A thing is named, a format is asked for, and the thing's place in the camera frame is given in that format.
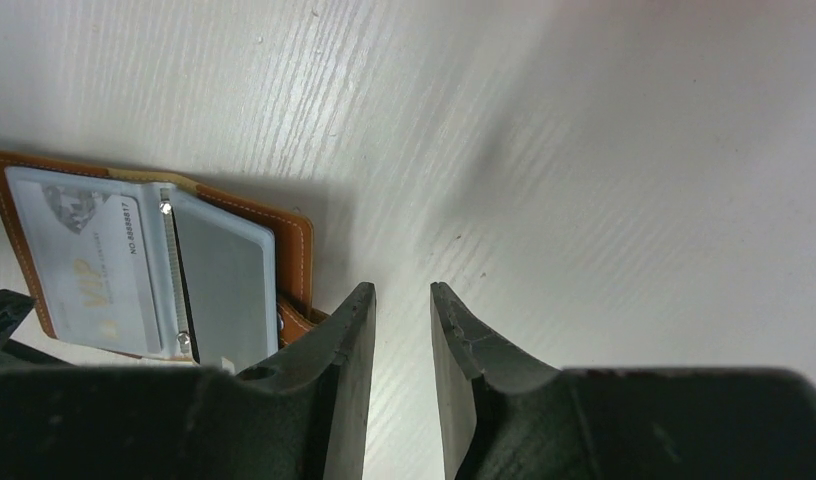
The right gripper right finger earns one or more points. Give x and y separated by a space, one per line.
504 414

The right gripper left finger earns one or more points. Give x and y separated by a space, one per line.
300 414

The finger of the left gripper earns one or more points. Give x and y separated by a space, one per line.
14 308

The silver credit card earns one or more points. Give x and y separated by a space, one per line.
91 259

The black VIP credit card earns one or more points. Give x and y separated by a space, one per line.
230 277

